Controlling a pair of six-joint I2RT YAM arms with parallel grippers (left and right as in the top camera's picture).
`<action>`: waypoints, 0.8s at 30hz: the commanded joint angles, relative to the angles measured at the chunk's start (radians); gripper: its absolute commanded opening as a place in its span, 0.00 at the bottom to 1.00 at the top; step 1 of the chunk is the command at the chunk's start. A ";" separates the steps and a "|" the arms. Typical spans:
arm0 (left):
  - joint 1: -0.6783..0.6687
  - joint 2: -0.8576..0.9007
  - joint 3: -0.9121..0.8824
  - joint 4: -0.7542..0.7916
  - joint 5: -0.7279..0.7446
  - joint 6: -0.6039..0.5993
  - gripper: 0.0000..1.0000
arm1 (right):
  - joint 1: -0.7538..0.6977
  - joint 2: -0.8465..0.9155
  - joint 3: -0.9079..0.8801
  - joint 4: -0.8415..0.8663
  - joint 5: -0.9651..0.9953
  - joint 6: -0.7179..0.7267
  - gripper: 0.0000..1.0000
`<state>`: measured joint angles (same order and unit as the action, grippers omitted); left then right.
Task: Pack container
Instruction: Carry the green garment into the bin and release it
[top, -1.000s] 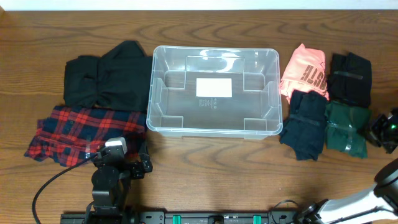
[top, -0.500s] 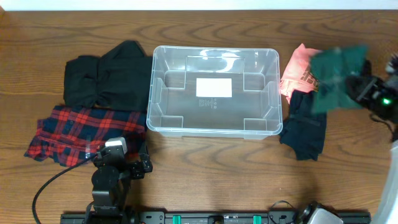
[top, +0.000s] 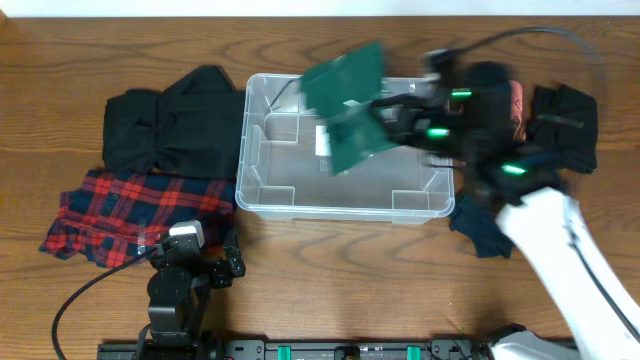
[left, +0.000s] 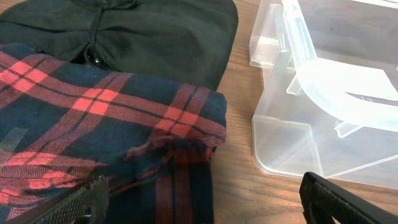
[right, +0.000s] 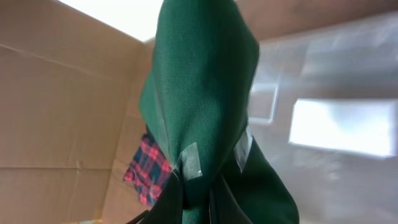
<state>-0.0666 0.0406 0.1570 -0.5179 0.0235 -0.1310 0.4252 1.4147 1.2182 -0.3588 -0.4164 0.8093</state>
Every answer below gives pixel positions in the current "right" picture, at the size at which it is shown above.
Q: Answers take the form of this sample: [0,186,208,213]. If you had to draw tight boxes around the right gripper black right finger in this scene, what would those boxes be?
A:
[209,175,252,224]

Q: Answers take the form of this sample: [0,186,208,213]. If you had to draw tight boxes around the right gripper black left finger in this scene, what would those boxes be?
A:
[126,174,183,224]

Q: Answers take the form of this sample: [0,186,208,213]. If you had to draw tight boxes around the red navy plaid shirt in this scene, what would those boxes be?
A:
[123,134,172,207]

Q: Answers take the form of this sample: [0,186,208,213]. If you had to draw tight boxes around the green garment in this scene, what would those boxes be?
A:
[139,0,299,224]

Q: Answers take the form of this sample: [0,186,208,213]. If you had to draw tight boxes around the clear plastic storage bin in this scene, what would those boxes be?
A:
[249,12,397,223]

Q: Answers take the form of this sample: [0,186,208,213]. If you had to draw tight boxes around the cardboard side wall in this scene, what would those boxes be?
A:
[1,0,150,224]

